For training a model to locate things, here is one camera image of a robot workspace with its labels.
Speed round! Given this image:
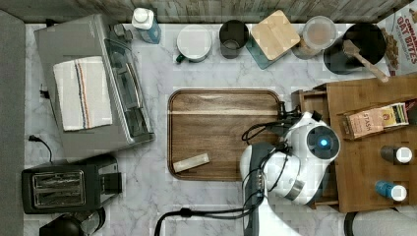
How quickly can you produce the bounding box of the wooden drawer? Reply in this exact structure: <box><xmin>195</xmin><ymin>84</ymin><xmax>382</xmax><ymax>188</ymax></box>
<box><xmin>291</xmin><ymin>90</ymin><xmax>338</xmax><ymax>208</ymax></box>

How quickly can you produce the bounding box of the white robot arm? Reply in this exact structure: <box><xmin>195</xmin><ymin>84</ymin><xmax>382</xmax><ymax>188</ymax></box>
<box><xmin>240</xmin><ymin>112</ymin><xmax>341</xmax><ymax>236</ymax></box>

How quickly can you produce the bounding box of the wooden serving tray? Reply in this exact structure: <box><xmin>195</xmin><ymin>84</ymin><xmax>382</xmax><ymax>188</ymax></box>
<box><xmin>167</xmin><ymin>88</ymin><xmax>279</xmax><ymax>181</ymax></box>

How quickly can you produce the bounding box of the small wooden block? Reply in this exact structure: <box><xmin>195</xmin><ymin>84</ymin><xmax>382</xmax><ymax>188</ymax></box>
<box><xmin>173</xmin><ymin>153</ymin><xmax>209</xmax><ymax>173</ymax></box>

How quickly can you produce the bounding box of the white lidded green mug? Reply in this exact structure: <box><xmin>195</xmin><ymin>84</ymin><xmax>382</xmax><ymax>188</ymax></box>
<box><xmin>176</xmin><ymin>25</ymin><xmax>212</xmax><ymax>63</ymax></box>

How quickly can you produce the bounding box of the steel cup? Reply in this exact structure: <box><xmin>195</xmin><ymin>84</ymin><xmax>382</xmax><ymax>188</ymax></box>
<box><xmin>219</xmin><ymin>20</ymin><xmax>249</xmax><ymax>59</ymax></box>

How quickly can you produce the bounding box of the teal box wooden lid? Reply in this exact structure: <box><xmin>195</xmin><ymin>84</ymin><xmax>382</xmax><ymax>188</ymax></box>
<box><xmin>246</xmin><ymin>10</ymin><xmax>300</xmax><ymax>70</ymax></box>

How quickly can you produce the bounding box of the blue bottle white cap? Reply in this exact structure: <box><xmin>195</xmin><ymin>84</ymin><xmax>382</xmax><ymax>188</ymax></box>
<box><xmin>132</xmin><ymin>8</ymin><xmax>161</xmax><ymax>44</ymax></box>

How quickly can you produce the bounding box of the striped white dish towel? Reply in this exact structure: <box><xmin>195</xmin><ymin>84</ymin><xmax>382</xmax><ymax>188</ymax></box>
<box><xmin>53</xmin><ymin>56</ymin><xmax>113</xmax><ymax>131</ymax></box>

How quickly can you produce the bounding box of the clear plastic snack container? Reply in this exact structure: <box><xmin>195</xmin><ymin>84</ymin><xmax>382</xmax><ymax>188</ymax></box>
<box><xmin>292</xmin><ymin>16</ymin><xmax>337</xmax><ymax>60</ymax></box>

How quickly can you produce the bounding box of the black silver toaster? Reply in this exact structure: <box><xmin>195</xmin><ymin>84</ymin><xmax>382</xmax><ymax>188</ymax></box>
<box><xmin>22</xmin><ymin>153</ymin><xmax>122</xmax><ymax>214</ymax></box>

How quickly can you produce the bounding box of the wooden spatula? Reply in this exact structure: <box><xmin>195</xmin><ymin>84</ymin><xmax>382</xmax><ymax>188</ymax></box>
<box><xmin>343</xmin><ymin>39</ymin><xmax>389</xmax><ymax>83</ymax></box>

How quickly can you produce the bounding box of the black coffee maker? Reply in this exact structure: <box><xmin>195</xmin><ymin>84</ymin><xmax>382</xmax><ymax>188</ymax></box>
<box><xmin>39</xmin><ymin>207</ymin><xmax>106</xmax><ymax>236</ymax></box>

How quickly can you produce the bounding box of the wooden tea bag box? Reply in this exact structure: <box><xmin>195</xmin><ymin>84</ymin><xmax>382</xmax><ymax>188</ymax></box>
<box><xmin>337</xmin><ymin>97</ymin><xmax>416</xmax><ymax>140</ymax></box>

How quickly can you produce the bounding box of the silver toaster oven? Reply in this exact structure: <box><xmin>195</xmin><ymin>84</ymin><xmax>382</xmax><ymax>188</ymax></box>
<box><xmin>34</xmin><ymin>14</ymin><xmax>155</xmax><ymax>161</ymax></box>

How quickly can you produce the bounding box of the black utensil pot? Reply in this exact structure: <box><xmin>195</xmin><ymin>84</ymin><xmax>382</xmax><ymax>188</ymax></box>
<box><xmin>324</xmin><ymin>23</ymin><xmax>387</xmax><ymax>75</ymax></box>

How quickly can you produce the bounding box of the dark bottle white cap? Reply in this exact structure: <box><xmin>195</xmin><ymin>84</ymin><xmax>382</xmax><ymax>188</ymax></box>
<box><xmin>380</xmin><ymin>146</ymin><xmax>413</xmax><ymax>164</ymax></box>

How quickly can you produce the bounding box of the cereal box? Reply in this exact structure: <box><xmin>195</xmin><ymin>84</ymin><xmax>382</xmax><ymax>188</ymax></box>
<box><xmin>377</xmin><ymin>1</ymin><xmax>417</xmax><ymax>76</ymax></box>

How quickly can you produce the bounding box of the blue bottle on cabinet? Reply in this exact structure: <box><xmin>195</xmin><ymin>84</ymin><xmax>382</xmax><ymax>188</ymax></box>
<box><xmin>375</xmin><ymin>180</ymin><xmax>407</xmax><ymax>202</ymax></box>

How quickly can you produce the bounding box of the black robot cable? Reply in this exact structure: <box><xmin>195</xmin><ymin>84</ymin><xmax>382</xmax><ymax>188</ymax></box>
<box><xmin>153</xmin><ymin>121</ymin><xmax>296</xmax><ymax>236</ymax></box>

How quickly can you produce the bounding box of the black power cord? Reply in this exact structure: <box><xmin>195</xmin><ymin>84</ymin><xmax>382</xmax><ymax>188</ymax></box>
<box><xmin>28</xmin><ymin>134</ymin><xmax>53</xmax><ymax>163</ymax></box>

